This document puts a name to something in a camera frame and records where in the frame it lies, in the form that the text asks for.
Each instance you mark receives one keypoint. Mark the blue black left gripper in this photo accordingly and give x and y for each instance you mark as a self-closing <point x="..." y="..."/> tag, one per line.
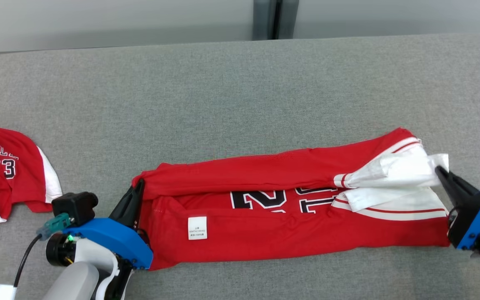
<point x="115" y="237"/>

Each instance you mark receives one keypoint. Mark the red jersey number 23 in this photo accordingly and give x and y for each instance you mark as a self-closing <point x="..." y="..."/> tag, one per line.
<point x="19" y="175"/>

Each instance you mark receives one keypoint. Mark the red jersey white striped trim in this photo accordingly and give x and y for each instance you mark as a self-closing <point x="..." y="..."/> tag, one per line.
<point x="265" y="233"/>

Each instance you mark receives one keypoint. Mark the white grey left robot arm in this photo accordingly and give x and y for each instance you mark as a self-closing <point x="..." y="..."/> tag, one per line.
<point x="73" y="279"/>

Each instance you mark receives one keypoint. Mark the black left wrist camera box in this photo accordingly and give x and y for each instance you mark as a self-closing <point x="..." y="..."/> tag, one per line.
<point x="75" y="206"/>

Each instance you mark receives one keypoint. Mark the grey vertical partition frame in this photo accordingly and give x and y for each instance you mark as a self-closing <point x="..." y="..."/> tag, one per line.
<point x="277" y="16"/>

